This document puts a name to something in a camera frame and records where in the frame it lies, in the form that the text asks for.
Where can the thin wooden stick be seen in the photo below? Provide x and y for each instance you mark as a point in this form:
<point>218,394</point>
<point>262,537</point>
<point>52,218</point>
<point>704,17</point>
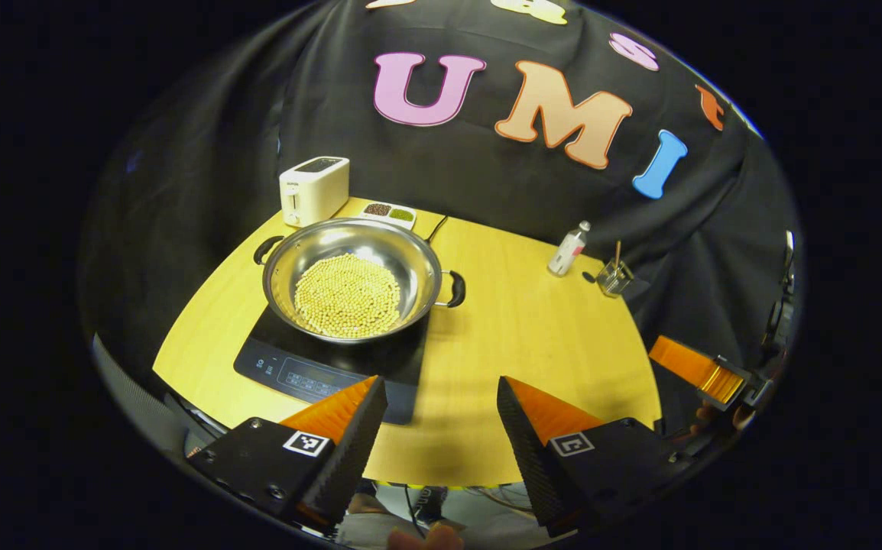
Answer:
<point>617,252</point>

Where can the pile of soybeans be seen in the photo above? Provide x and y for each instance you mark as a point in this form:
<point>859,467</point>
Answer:
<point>348,296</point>

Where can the white toaster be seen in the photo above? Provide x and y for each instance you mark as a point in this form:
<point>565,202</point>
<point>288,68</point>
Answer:
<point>315,191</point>

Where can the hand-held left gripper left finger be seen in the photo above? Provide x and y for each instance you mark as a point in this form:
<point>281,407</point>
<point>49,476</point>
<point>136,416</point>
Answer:
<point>273,466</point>

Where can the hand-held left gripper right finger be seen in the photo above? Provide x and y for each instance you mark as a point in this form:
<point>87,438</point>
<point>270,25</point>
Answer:
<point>617,466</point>

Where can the grey chair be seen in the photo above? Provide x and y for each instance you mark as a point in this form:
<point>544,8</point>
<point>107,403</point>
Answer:
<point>135,397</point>

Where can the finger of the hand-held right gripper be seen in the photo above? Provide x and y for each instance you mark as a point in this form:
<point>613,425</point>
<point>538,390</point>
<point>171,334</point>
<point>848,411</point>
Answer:
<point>693,367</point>

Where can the black induction cooktop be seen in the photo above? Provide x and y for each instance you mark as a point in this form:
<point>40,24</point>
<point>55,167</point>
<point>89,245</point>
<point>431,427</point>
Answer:
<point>319,370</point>

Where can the white divided dish of beans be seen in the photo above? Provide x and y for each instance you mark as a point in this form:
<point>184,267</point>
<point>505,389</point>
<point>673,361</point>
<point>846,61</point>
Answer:
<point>389,214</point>

